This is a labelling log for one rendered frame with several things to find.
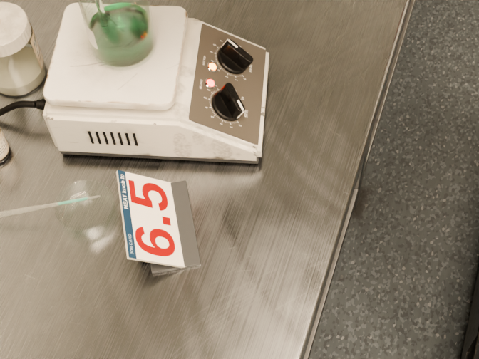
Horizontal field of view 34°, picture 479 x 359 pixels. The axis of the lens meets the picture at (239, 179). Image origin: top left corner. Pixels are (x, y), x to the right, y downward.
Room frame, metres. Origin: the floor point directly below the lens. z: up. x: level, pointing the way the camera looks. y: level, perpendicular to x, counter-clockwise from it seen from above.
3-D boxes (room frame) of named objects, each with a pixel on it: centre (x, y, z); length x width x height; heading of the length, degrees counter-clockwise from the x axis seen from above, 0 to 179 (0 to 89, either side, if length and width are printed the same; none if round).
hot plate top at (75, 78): (0.49, 0.11, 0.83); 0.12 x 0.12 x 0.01; 82
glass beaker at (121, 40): (0.50, 0.10, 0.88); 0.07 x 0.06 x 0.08; 165
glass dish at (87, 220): (0.37, 0.14, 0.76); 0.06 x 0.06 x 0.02
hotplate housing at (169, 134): (0.49, 0.08, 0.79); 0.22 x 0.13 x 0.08; 82
